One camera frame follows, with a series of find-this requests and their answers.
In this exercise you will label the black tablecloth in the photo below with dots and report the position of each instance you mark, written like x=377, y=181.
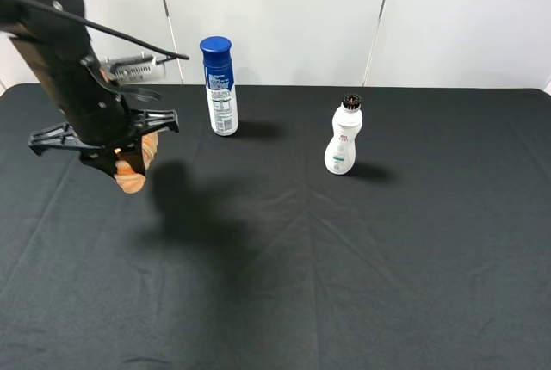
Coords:
x=246, y=253

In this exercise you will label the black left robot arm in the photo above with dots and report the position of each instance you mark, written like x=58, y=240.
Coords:
x=44, y=30

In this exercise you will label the white bottle with brush cap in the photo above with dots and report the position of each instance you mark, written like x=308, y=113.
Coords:
x=340, y=154

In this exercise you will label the blue and white bottle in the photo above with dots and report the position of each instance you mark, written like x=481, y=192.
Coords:
x=220, y=85

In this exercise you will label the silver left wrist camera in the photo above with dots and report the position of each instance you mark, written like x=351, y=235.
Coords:
x=136, y=69

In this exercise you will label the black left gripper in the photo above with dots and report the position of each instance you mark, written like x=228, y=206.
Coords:
x=99, y=123

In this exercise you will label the tan spiral bread roll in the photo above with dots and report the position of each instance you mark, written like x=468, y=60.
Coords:
x=131, y=166

